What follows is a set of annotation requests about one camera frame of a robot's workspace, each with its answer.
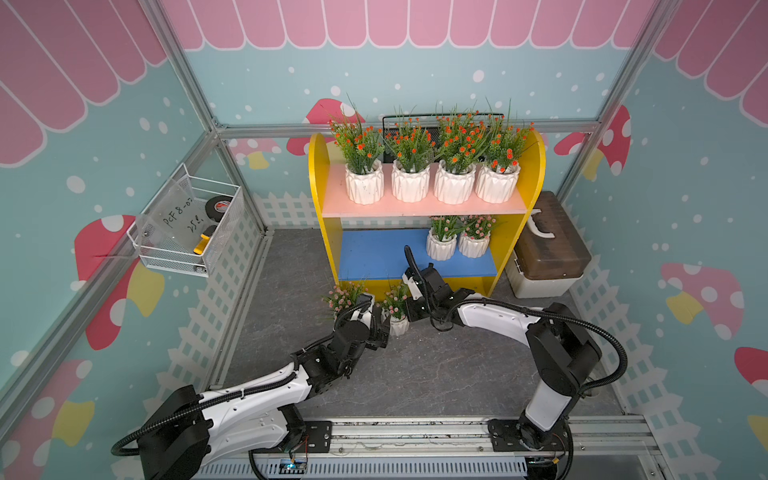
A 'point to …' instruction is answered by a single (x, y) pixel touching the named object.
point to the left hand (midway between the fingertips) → (373, 317)
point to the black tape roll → (216, 206)
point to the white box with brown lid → (549, 255)
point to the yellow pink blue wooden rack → (376, 243)
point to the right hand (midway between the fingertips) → (402, 307)
